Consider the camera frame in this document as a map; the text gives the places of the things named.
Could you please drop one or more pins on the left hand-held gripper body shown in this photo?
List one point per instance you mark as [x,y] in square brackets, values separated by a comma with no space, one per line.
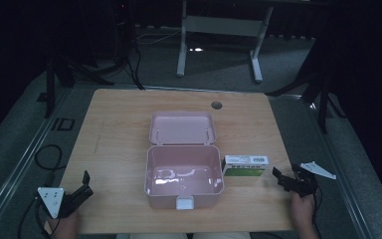
[51,199]

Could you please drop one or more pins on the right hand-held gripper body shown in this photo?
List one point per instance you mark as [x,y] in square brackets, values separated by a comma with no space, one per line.
[301,184]

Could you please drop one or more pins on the white and green carton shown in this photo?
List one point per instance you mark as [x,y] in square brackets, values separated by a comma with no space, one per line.
[245,165]

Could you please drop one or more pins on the pink plastic box with lid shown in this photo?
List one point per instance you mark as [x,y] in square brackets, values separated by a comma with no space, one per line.
[183,172]

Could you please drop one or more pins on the person's right hand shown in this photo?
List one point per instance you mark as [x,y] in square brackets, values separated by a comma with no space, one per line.
[301,209]

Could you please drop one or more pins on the person's left hand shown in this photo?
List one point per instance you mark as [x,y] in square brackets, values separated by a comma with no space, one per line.
[67,227]

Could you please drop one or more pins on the black tripod stand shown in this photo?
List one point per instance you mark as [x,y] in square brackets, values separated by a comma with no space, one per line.
[63,73]
[318,89]

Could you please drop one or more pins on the round grey table grommet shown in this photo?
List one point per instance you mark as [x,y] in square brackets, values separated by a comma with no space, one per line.
[216,105]

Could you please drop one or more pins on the metal floor rail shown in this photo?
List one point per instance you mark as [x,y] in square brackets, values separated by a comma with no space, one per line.
[20,166]
[348,172]

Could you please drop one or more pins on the white metal desk frame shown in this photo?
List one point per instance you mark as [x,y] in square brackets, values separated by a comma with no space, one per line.
[224,26]

